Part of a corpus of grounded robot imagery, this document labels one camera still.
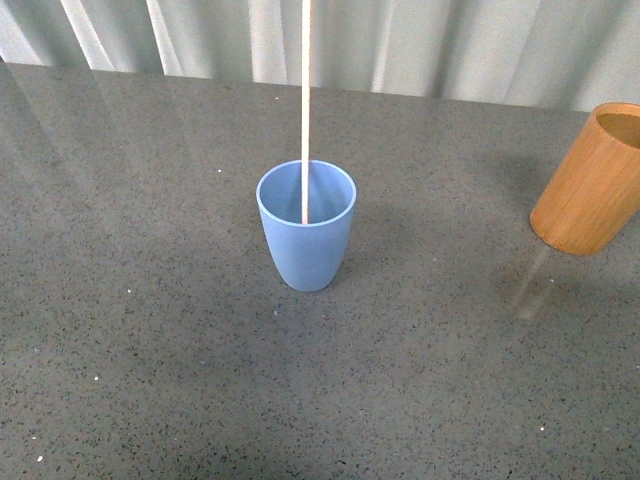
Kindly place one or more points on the white pleated curtain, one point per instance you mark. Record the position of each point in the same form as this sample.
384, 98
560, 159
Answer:
571, 55

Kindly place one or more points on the light blue plastic cup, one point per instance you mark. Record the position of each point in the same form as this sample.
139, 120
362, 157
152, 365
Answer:
307, 256

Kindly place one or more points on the wooden cylindrical chopstick holder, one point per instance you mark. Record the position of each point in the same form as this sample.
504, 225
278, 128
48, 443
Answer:
595, 190

